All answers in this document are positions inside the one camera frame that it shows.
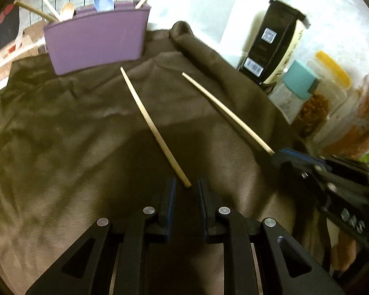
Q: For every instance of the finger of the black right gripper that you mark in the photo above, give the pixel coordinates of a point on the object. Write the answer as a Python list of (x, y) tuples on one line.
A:
[(297, 169)]

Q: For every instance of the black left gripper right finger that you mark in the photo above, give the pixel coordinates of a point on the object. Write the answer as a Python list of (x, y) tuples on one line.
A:
[(259, 257)]

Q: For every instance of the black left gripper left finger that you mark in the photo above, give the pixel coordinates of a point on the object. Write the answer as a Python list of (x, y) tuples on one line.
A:
[(104, 260)]

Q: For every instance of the blue plastic spoon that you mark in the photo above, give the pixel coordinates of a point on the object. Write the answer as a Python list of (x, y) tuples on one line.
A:
[(104, 5)]

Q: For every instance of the wooden spoon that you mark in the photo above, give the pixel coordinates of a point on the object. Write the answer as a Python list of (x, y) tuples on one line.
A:
[(67, 11)]

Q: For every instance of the long bamboo chopstick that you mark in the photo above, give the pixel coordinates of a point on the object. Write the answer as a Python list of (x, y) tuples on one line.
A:
[(53, 10), (30, 8)]

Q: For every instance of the person right hand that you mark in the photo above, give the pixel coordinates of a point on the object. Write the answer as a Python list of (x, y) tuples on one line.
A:
[(344, 253)]

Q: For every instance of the orange snack bag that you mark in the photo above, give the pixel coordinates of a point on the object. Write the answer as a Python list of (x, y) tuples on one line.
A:
[(346, 132)]

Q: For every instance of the teal lid spice jar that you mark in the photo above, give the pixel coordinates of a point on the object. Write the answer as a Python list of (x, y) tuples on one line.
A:
[(296, 87)]

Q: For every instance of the dried chili jar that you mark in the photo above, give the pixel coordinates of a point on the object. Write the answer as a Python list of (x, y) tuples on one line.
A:
[(332, 91)]

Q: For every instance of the brown cloth mat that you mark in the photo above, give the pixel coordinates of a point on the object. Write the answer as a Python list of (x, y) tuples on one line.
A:
[(75, 148)]

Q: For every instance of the black sauce bottle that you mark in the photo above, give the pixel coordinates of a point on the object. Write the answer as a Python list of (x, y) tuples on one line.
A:
[(279, 34)]

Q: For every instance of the purple utensil caddy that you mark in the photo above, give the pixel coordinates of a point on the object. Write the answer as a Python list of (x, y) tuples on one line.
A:
[(93, 38)]

